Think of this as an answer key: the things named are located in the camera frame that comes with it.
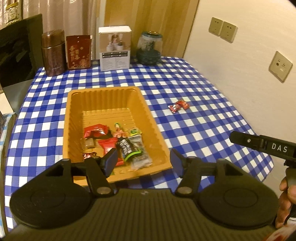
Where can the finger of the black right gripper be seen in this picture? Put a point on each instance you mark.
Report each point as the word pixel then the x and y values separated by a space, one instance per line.
pixel 272 146

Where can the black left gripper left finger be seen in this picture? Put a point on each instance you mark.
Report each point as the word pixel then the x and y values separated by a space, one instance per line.
pixel 97 170

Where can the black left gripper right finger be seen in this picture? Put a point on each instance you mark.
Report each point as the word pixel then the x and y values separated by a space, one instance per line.
pixel 190 170

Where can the green black sausage packet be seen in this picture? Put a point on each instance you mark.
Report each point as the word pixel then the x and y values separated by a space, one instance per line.
pixel 128 149

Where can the yellow green candy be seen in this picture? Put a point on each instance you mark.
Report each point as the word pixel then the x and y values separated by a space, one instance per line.
pixel 134 131

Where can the small red candy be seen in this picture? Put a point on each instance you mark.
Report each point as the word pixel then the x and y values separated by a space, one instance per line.
pixel 174 108
pixel 183 104

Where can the red triangular snack packet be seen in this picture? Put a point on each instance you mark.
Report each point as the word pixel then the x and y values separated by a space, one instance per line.
pixel 109 144

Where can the right hand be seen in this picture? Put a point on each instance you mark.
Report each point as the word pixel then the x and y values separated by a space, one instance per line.
pixel 286 200

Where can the blue white checkered tablecloth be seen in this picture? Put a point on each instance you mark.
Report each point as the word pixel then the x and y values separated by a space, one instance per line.
pixel 193 116

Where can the orange plastic tray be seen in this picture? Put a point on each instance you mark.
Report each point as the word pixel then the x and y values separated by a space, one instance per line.
pixel 109 106

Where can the red gift box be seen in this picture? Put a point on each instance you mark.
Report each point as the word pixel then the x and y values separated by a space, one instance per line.
pixel 78 51

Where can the brown cylindrical tin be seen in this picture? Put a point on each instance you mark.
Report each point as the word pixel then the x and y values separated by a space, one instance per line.
pixel 53 52

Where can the white product box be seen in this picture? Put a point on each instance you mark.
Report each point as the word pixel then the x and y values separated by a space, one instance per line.
pixel 114 47

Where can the green glass jar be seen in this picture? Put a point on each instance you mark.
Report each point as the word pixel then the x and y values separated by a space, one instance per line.
pixel 149 48

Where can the sheer curtain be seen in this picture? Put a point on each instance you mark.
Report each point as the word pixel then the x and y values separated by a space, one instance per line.
pixel 75 17

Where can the glass jar on cabinet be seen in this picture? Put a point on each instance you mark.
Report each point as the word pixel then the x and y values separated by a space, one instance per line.
pixel 13 12

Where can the single wall outlet plate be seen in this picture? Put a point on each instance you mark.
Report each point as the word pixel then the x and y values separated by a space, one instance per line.
pixel 280 66

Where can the double wall socket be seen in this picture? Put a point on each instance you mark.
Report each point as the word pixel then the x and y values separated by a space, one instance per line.
pixel 222 29

